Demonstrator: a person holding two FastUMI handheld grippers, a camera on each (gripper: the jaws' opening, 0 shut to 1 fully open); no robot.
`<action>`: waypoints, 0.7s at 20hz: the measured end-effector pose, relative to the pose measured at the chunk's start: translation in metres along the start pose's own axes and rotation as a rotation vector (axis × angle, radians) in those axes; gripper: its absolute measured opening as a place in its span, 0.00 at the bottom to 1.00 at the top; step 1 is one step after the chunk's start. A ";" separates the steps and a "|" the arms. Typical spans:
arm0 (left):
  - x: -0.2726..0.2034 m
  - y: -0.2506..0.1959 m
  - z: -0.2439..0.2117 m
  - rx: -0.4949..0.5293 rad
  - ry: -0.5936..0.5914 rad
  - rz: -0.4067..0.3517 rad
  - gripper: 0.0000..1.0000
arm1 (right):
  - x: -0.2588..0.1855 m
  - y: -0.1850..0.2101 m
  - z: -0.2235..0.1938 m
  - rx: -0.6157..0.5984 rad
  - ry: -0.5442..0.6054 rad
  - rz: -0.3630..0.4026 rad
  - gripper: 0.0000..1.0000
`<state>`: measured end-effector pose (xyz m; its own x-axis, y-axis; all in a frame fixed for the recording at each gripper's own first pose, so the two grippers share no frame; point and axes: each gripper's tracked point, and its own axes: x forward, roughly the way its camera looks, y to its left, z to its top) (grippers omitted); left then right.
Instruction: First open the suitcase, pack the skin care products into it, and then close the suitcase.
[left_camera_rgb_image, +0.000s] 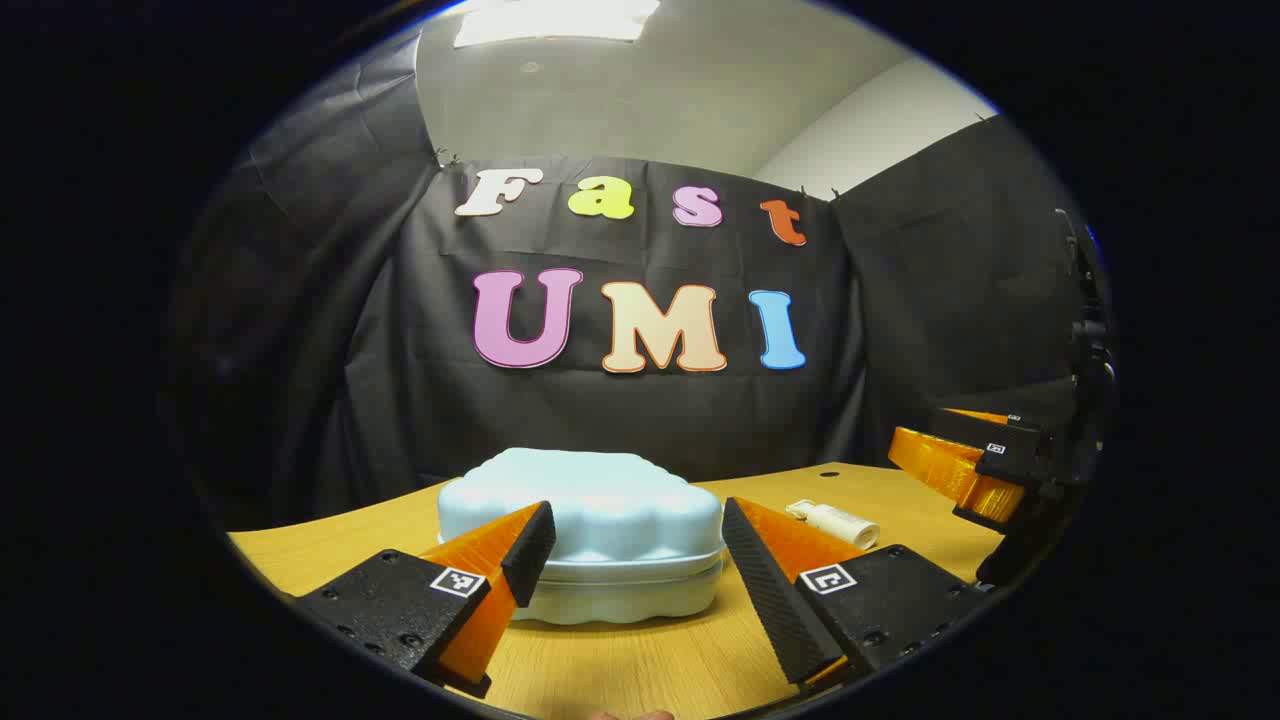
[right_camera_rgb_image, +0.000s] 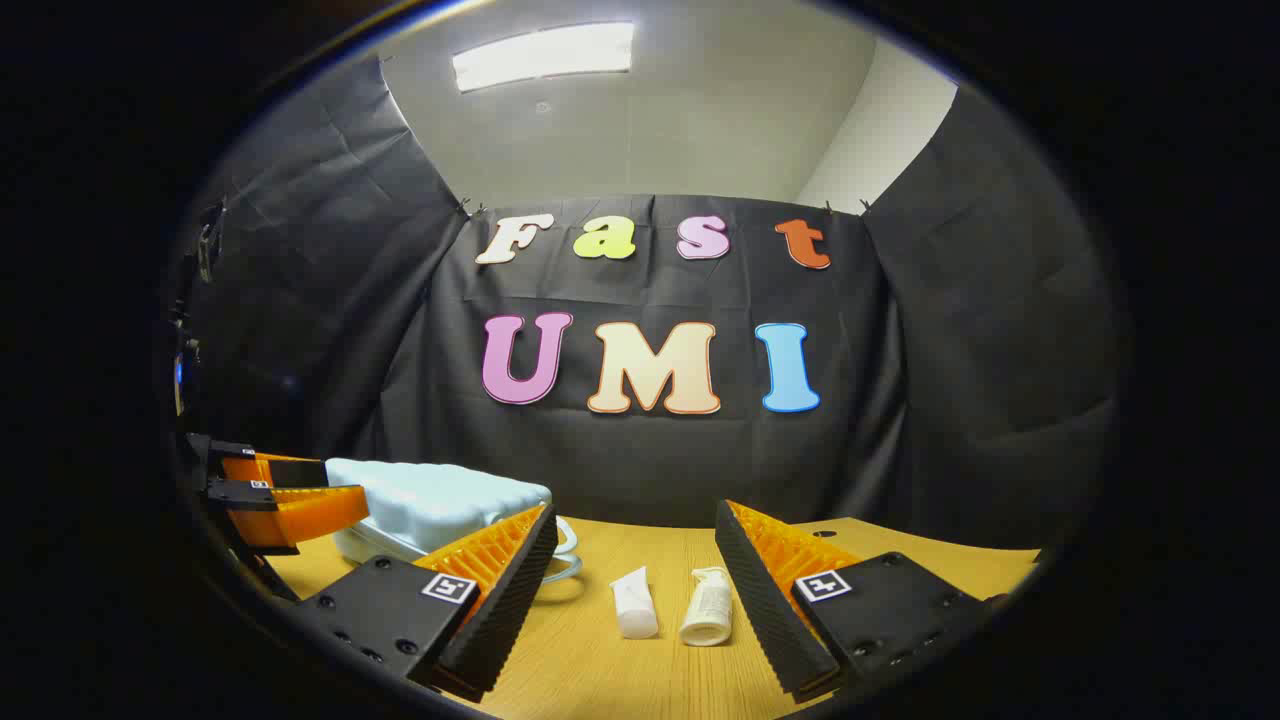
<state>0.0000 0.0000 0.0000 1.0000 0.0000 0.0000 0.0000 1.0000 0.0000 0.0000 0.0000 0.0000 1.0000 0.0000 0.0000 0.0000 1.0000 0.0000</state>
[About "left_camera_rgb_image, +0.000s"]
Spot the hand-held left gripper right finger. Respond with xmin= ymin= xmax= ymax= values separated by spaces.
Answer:
xmin=722 ymin=496 xmax=991 ymax=696

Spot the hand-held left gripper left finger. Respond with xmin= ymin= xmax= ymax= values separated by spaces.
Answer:
xmin=290 ymin=500 xmax=557 ymax=699

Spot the light blue suitcase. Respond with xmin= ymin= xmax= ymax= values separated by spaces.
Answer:
xmin=437 ymin=447 xmax=725 ymax=626

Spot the white pump bottle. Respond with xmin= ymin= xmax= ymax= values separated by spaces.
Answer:
xmin=785 ymin=499 xmax=882 ymax=550

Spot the black backdrop cloth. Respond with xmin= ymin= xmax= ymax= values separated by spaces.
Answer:
xmin=165 ymin=25 xmax=1111 ymax=526

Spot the ceiling light panel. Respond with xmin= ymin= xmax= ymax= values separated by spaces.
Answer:
xmin=453 ymin=0 xmax=663 ymax=49

